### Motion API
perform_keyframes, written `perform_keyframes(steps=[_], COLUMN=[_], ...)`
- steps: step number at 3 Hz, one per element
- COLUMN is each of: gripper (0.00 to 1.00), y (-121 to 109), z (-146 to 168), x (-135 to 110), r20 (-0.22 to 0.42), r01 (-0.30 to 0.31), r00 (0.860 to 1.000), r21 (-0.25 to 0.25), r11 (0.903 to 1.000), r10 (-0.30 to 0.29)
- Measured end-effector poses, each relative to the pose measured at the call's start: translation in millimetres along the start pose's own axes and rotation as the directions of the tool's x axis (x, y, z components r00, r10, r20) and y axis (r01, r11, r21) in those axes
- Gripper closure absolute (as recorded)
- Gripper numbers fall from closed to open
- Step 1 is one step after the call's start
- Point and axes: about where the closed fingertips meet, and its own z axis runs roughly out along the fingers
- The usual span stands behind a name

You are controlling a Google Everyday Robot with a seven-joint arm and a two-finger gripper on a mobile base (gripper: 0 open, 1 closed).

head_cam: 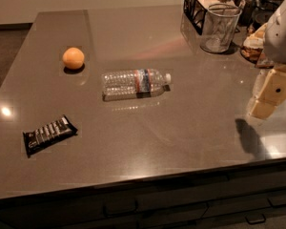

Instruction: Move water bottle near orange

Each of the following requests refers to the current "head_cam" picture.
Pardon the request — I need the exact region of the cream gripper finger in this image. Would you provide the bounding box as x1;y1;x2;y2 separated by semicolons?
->
248;64;286;119

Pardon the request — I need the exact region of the clear plastic water bottle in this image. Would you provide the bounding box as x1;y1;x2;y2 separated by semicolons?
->
102;69;172;96

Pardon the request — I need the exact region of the orange fruit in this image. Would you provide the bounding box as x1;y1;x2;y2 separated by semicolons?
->
62;48;85;70

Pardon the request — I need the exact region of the black chocolate bar wrapper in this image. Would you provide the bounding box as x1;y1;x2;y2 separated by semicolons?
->
23;115;78;157

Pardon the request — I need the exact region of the wire mesh cup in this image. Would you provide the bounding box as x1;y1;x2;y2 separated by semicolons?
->
200;3;242;53

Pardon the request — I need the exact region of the drawer handle upper right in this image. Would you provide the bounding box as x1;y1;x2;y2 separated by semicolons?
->
268;195;286;208

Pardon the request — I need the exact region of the drawer handle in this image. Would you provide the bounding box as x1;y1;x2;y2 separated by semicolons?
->
103;198;138;218
268;195;286;208
245;214;266;225

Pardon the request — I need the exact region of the black wire napkin basket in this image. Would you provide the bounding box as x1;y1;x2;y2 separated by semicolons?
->
183;0;245;34

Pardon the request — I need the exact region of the drawer handle lower right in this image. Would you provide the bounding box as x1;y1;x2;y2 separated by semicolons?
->
245;214;266;225

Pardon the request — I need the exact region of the drawer handle left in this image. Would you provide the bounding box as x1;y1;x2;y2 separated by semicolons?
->
103;198;138;218

